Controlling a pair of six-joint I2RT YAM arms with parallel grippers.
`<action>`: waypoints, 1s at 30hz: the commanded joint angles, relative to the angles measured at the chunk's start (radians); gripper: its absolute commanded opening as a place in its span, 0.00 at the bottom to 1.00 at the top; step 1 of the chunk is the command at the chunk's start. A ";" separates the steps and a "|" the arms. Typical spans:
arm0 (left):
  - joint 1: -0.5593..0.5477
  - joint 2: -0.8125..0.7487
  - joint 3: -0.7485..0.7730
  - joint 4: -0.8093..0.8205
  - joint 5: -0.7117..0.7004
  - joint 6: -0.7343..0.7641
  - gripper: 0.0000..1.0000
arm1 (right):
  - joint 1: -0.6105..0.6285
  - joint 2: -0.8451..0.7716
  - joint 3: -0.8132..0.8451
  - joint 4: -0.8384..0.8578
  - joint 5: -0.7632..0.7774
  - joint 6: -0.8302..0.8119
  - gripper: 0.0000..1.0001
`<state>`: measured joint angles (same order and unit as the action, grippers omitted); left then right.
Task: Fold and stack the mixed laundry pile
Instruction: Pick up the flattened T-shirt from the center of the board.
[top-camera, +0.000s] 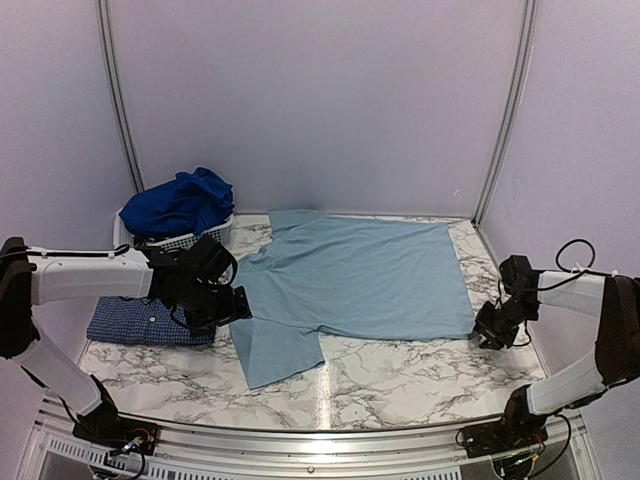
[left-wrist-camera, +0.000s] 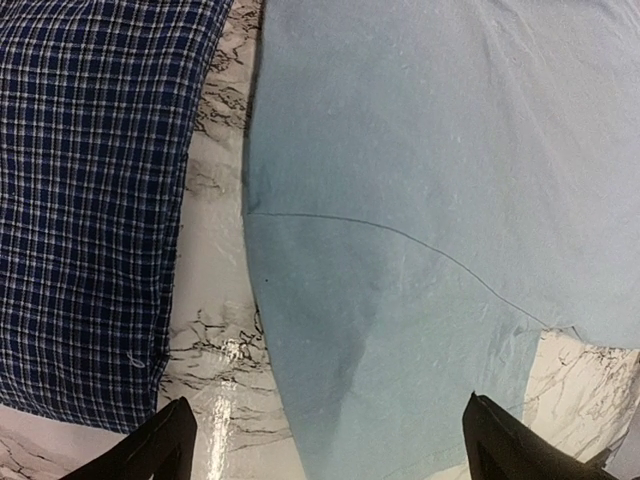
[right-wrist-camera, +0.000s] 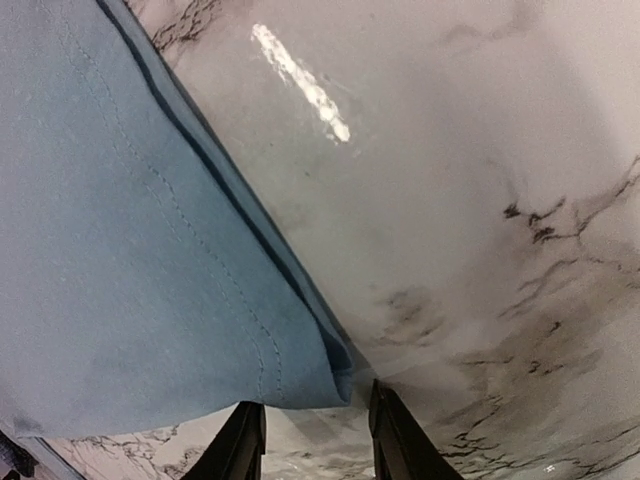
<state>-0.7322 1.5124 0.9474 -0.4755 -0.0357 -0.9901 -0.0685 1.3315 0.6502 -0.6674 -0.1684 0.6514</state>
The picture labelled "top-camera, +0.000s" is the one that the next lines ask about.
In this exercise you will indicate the blue checked shirt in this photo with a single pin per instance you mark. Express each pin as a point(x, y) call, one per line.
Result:
point(139, 321)

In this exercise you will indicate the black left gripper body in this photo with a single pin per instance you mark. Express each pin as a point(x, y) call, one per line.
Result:
point(210, 309)

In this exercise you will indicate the left aluminium corner post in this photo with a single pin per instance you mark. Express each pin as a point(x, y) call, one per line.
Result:
point(116, 93)

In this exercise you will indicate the aluminium front frame rail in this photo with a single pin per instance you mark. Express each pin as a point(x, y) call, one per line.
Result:
point(191, 451)

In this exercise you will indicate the right aluminium corner post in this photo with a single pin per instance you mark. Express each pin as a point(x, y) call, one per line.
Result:
point(515, 91)

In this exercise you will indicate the royal blue garment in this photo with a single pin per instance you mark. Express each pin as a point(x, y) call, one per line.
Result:
point(191, 203)

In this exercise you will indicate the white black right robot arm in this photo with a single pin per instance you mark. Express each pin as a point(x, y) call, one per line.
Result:
point(586, 328)

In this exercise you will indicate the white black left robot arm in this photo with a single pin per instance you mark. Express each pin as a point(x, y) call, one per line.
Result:
point(40, 285)

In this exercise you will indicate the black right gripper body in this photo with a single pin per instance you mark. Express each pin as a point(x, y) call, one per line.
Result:
point(498, 325)

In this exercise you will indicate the aluminium corner post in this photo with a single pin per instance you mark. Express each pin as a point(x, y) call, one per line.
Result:
point(515, 91)
point(116, 93)

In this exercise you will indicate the light blue garment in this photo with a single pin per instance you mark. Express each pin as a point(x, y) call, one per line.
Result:
point(352, 277)

